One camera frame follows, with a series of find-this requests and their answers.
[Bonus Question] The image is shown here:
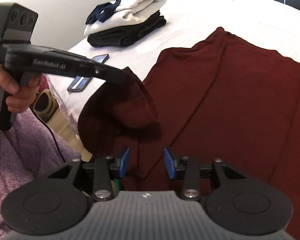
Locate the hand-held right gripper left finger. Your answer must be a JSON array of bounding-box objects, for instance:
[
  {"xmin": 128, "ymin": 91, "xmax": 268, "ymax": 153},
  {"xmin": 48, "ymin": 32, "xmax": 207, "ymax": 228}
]
[{"xmin": 47, "ymin": 147, "xmax": 131, "ymax": 202}]

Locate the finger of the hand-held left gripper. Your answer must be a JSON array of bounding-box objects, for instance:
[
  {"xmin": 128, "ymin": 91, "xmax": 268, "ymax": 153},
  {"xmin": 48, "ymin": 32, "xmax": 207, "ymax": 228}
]
[{"xmin": 76, "ymin": 57, "xmax": 127, "ymax": 84}]

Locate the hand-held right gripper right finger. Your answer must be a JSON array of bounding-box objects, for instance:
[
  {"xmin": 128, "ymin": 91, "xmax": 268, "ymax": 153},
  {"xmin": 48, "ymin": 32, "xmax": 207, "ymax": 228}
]
[{"xmin": 164, "ymin": 147, "xmax": 248, "ymax": 201}]

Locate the maroon garment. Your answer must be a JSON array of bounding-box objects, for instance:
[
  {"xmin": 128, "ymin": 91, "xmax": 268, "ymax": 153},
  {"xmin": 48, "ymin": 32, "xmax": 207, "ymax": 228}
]
[{"xmin": 77, "ymin": 27, "xmax": 300, "ymax": 233}]

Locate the person's left hand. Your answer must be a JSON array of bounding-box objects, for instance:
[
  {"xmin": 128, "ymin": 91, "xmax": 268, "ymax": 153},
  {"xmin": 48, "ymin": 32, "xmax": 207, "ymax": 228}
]
[{"xmin": 0, "ymin": 64, "xmax": 43, "ymax": 114}]

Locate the blue smartphone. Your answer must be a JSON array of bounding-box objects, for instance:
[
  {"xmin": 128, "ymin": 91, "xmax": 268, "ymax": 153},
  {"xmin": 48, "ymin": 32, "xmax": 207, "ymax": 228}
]
[{"xmin": 67, "ymin": 53, "xmax": 110, "ymax": 92}]

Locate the black folded garment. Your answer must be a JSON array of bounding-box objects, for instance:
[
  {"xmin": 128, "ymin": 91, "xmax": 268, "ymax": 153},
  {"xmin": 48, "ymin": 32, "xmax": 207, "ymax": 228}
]
[{"xmin": 87, "ymin": 10, "xmax": 167, "ymax": 48}]

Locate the beige slipper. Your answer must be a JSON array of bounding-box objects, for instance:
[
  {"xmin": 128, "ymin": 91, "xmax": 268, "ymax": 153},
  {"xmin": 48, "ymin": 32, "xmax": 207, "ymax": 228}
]
[{"xmin": 34, "ymin": 90, "xmax": 59, "ymax": 122}]

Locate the white sweater with navy collar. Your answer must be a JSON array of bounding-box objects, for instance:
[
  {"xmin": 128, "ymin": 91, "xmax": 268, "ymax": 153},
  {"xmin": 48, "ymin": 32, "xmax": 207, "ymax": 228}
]
[{"xmin": 84, "ymin": 0, "xmax": 168, "ymax": 37}]

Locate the purple fleece robe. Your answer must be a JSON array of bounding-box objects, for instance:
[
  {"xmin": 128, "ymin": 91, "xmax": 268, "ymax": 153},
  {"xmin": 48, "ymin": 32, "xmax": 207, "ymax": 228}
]
[{"xmin": 0, "ymin": 107, "xmax": 82, "ymax": 235}]

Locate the black cable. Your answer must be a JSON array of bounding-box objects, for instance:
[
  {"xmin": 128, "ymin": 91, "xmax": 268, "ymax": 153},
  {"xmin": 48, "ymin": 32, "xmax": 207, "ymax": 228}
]
[{"xmin": 30, "ymin": 106, "xmax": 67, "ymax": 163}]

